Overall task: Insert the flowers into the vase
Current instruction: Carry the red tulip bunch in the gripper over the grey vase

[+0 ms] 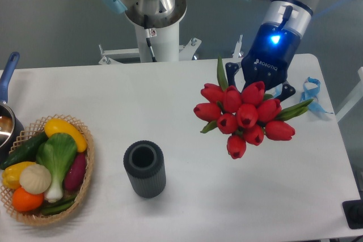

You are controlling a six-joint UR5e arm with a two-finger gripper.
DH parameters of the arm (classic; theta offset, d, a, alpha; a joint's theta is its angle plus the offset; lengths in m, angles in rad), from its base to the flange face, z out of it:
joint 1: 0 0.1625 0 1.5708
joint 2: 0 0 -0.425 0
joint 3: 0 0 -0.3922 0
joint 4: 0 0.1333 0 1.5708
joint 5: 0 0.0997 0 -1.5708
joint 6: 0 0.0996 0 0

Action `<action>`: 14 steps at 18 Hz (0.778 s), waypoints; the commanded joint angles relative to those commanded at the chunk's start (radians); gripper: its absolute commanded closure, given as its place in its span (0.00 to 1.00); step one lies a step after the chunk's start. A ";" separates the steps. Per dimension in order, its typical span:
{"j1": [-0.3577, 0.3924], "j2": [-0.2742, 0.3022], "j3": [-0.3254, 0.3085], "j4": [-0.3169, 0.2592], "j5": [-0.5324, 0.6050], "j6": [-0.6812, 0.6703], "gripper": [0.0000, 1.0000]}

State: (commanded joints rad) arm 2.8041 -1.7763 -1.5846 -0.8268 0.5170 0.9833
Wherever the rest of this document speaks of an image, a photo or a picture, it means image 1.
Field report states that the red tulip bouquet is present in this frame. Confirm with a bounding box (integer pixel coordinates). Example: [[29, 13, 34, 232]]
[[193, 58, 313, 159]]

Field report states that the green pea pod toy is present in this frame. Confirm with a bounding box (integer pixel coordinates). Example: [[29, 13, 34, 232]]
[[40, 194, 76, 216]]

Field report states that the dark green cucumber toy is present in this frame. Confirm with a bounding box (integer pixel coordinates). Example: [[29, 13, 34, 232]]
[[1, 131, 48, 170]]

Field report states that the green bok choy toy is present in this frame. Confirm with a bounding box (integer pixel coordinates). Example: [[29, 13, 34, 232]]
[[36, 133, 77, 203]]

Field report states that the orange fruit toy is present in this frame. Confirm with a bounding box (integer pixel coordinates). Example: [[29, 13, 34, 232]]
[[12, 188, 44, 212]]

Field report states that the yellow bell pepper toy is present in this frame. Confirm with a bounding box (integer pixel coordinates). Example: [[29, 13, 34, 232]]
[[2, 162, 36, 190]]

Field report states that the blue ribbon strip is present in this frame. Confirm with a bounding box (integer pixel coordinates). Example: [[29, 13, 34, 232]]
[[300, 77, 333, 114], [271, 85, 282, 98]]

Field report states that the purple sweet potato toy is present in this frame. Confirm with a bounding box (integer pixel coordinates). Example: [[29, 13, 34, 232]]
[[64, 153, 86, 191]]

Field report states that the blue handled saucepan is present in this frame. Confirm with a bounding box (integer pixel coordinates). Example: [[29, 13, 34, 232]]
[[1, 52, 24, 163]]

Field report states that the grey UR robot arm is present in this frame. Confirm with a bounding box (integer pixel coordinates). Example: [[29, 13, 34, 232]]
[[102, 0, 319, 100]]

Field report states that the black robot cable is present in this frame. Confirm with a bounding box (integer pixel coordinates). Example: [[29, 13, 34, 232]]
[[143, 15, 157, 63]]

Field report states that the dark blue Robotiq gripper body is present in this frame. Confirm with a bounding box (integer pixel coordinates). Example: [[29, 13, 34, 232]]
[[240, 0, 314, 93]]

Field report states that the dark grey ribbed vase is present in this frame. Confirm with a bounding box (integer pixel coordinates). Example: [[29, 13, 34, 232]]
[[123, 140, 167, 198]]

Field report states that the blue ribbon strip left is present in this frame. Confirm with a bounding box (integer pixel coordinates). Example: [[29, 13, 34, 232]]
[[271, 85, 282, 98]]

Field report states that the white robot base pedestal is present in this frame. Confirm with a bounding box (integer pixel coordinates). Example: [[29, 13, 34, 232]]
[[134, 23, 179, 63]]

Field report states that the black device at edge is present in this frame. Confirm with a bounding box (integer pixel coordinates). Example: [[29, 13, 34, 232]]
[[342, 199, 363, 230]]

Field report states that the white metal frame bracket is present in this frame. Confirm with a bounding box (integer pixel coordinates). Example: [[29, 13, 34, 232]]
[[99, 35, 244, 65]]

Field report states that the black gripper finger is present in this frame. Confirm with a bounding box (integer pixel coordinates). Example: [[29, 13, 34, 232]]
[[225, 62, 242, 87], [276, 83, 296, 102]]

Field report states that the blue ribbon strip right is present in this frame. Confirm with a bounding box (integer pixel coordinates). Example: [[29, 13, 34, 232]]
[[300, 77, 333, 114]]

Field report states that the woven wicker basket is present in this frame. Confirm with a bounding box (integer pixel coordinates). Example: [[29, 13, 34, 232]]
[[1, 114, 95, 227]]

